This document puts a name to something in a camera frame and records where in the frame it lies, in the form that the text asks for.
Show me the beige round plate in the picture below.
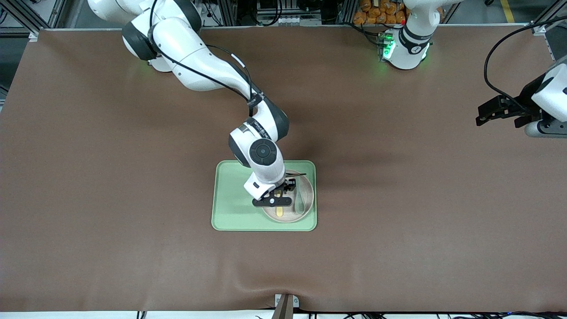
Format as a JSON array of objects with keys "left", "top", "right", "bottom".
[{"left": 261, "top": 170, "right": 315, "bottom": 223}]

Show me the green plastic spoon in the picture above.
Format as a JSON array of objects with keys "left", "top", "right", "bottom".
[{"left": 294, "top": 179, "right": 307, "bottom": 216}]

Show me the light green rectangular tray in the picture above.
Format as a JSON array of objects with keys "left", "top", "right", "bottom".
[{"left": 211, "top": 160, "right": 318, "bottom": 232}]

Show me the brown table cover mat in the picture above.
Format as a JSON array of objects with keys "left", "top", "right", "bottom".
[{"left": 0, "top": 26, "right": 567, "bottom": 313}]

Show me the pile of orange items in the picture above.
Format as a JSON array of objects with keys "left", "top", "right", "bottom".
[{"left": 353, "top": 0, "right": 407, "bottom": 25}]

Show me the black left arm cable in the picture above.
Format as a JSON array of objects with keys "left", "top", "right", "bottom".
[{"left": 484, "top": 18, "right": 567, "bottom": 105}]

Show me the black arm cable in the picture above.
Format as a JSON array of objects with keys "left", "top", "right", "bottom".
[
  {"left": 484, "top": 18, "right": 567, "bottom": 105},
  {"left": 148, "top": 0, "right": 266, "bottom": 107}
]

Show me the aluminium frame profile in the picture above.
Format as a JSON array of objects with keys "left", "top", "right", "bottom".
[
  {"left": 529, "top": 0, "right": 567, "bottom": 36},
  {"left": 0, "top": 0, "right": 67, "bottom": 40}
]

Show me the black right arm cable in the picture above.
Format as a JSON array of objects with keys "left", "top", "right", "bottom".
[{"left": 148, "top": 0, "right": 266, "bottom": 107}]

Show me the metal table edge bracket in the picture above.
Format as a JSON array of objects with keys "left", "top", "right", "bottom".
[{"left": 272, "top": 293, "right": 300, "bottom": 319}]

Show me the aluminium frame post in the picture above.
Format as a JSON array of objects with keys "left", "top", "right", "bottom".
[
  {"left": 217, "top": 0, "right": 237, "bottom": 26},
  {"left": 339, "top": 0, "right": 357, "bottom": 25}
]

